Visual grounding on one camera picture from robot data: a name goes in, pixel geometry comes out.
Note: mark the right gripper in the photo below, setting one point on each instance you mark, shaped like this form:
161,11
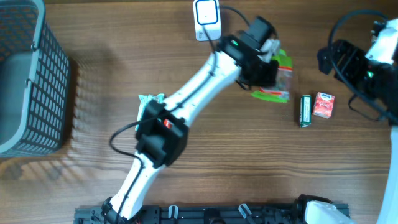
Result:
355,57

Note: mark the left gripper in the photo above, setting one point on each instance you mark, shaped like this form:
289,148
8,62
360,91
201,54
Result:
270,81

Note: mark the green candy bag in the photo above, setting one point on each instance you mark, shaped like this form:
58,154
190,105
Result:
280,92

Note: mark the small orange white packet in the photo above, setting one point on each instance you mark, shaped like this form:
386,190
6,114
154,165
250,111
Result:
323,106

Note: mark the green white boxed item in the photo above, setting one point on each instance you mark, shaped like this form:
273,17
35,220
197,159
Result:
305,117

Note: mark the light blue white packet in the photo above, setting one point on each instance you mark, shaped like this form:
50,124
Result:
145,100

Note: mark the red snack bar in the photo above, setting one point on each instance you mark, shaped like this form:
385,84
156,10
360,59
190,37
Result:
168,124

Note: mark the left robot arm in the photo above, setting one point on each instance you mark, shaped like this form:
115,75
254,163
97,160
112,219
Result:
246,59

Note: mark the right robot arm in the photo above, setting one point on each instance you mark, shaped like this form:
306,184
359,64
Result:
371,76

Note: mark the white barcode scanner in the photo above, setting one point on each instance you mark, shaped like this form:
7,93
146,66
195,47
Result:
207,19

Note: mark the grey plastic shopping basket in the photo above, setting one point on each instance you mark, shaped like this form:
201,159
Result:
35,80

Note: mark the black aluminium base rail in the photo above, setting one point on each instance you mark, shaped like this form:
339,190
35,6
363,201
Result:
264,214

